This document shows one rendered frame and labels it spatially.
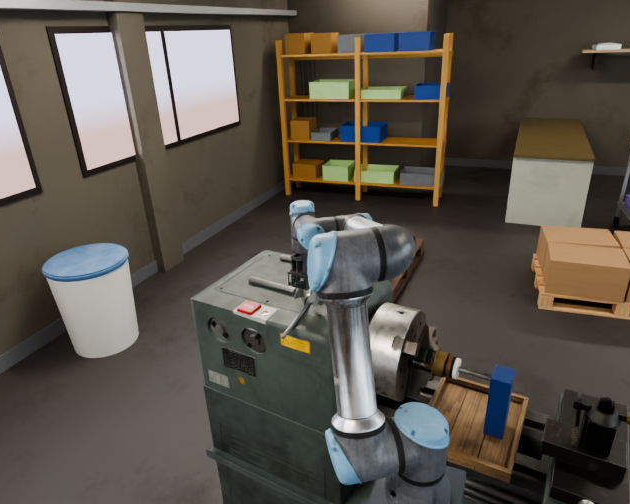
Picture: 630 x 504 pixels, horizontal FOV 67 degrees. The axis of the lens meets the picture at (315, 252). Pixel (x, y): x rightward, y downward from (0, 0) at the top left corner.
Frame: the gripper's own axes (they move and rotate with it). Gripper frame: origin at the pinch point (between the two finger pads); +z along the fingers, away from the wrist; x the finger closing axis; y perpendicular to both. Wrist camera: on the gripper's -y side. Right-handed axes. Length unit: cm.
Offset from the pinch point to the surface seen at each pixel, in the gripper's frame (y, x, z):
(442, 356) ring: -10.8, 42.6, 15.5
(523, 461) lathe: -4, 72, 41
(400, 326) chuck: -6.1, 29.6, 5.0
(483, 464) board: 6, 61, 37
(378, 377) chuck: 3.7, 26.4, 19.4
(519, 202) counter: -440, 13, 103
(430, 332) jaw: -22.0, 35.1, 15.3
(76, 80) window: -125, -274, -55
